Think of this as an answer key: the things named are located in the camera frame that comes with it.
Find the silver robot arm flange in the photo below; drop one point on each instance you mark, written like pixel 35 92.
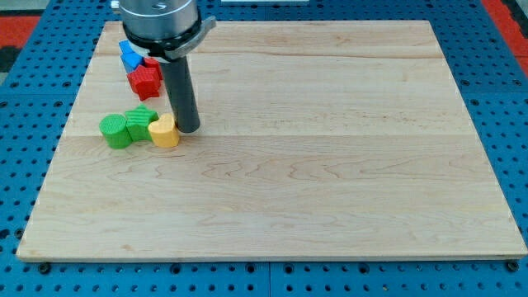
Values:
pixel 166 30

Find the blue cube block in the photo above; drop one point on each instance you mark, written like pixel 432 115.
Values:
pixel 131 61

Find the wooden board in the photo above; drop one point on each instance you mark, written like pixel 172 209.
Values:
pixel 320 141

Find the yellow heart block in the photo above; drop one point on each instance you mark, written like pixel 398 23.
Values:
pixel 164 132

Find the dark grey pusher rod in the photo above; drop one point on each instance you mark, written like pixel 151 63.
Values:
pixel 178 84

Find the green star block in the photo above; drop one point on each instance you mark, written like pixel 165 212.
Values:
pixel 138 121

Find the red star block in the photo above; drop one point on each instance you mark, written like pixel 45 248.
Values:
pixel 145 82

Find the red block behind rod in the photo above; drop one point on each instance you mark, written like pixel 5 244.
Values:
pixel 153 64

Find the green cylinder block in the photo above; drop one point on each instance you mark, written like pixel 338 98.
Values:
pixel 114 131

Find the blue block at back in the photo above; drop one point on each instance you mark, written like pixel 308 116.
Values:
pixel 125 47

